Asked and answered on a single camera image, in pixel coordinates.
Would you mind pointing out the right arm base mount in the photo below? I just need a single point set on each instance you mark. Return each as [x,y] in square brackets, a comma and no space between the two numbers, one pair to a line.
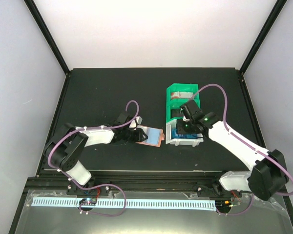
[213,189]

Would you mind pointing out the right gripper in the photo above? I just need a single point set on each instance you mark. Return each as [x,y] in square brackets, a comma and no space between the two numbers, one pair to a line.
[179,129]

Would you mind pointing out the left black frame post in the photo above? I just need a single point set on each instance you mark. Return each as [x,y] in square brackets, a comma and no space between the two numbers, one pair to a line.
[32,7]

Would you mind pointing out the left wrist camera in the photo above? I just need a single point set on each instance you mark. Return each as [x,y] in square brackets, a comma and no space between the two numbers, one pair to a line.
[136,122]

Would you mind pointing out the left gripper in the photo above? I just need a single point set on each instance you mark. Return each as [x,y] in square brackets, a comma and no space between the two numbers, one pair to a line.
[139,138]

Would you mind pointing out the green and white card bin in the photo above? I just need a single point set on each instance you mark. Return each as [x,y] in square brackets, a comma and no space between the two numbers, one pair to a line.
[175,104]

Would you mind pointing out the right black frame post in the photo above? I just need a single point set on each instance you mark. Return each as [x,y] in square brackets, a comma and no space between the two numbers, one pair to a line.
[269,22]

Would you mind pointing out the black card stack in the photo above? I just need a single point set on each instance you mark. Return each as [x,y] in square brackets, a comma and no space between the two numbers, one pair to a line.
[176,113]

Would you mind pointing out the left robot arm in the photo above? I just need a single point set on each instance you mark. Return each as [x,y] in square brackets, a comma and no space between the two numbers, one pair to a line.
[64,150]

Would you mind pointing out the black frame post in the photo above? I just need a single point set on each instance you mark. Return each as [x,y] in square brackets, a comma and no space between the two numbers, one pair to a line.
[32,7]
[269,22]

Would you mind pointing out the blue card stack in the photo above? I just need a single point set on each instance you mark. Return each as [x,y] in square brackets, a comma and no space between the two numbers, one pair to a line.
[184,136]

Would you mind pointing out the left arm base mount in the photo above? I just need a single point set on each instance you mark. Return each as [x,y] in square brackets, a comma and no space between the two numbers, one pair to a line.
[89,197]

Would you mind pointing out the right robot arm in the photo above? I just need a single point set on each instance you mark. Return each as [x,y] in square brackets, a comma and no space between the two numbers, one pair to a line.
[266,169]

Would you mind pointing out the white slotted cable duct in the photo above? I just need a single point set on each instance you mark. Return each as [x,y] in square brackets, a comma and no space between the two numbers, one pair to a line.
[70,202]

